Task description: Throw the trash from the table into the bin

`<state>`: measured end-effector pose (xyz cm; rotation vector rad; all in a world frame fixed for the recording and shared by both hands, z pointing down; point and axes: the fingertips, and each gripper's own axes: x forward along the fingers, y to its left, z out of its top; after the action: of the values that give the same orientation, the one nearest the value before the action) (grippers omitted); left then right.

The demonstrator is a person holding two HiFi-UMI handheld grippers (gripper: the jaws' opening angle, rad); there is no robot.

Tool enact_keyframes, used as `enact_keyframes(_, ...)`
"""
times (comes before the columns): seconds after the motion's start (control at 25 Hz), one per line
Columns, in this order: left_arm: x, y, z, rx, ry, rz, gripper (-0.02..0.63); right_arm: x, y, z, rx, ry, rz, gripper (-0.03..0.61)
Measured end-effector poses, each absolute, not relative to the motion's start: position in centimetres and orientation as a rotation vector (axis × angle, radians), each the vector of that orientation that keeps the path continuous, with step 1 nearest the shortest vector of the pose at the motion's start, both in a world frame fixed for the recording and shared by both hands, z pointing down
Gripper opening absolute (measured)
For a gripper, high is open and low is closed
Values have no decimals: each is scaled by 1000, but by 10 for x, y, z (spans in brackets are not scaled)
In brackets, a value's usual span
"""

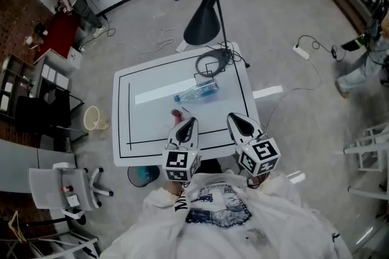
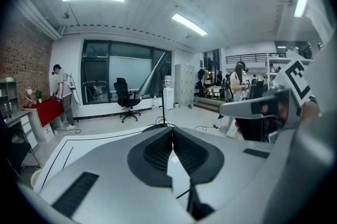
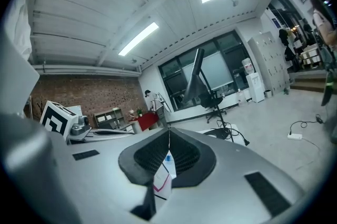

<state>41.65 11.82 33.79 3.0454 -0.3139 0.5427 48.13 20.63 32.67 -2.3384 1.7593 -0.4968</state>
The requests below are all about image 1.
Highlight white refrigerator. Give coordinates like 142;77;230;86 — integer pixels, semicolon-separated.
0;138;77;195

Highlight white grey office chair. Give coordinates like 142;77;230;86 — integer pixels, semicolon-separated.
29;162;115;226

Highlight person's white printed shirt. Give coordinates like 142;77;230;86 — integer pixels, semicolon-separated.
103;171;353;259

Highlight black mesh waste bin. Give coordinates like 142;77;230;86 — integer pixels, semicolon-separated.
127;165;160;188

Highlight clear bottle with blue label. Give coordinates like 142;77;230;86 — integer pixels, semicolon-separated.
173;79;220;103

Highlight person's black trousers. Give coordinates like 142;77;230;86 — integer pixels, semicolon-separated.
197;159;222;175

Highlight person's left forearm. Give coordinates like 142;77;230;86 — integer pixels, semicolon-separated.
133;179;192;231

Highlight black visitor chair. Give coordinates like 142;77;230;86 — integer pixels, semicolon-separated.
15;89;86;143

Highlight cream plastic basket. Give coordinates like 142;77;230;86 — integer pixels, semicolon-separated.
83;105;111;131

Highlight red topped white cabinet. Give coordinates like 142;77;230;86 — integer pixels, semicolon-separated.
32;10;83;70

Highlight grey desk with hutch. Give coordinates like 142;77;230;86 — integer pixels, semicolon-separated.
0;52;73;122

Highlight black floor lamp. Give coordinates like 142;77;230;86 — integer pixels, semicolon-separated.
183;0;233;78

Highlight white shelf rack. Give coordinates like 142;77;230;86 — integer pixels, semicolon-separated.
0;218;100;259

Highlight white work table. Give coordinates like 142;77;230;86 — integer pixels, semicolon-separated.
111;41;261;168

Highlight small green potted plant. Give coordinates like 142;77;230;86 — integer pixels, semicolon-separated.
33;22;49;36

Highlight white side table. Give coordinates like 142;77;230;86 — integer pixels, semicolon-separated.
348;174;389;222

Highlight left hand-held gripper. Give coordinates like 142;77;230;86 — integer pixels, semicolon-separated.
162;117;202;183

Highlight wooden clothes hanger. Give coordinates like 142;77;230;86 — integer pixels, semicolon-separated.
7;210;28;243

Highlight person's right forearm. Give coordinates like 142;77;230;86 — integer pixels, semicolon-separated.
246;171;302;222

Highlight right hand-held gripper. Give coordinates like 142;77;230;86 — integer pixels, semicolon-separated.
226;112;280;178

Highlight white wooden chair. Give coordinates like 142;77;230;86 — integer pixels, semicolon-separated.
343;122;389;173

